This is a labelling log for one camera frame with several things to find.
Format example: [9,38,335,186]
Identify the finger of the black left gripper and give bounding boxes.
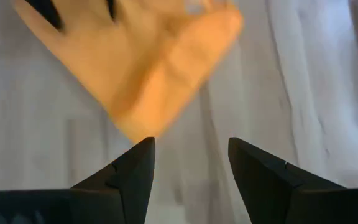
[106,0,118,22]
[25,0,65,32]

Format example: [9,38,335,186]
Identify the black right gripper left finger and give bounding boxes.
[71,136,156,224]

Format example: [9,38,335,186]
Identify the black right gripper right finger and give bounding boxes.
[227,137,346,224]

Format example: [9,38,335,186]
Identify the orange microfiber towel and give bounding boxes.
[12,0,244,144]

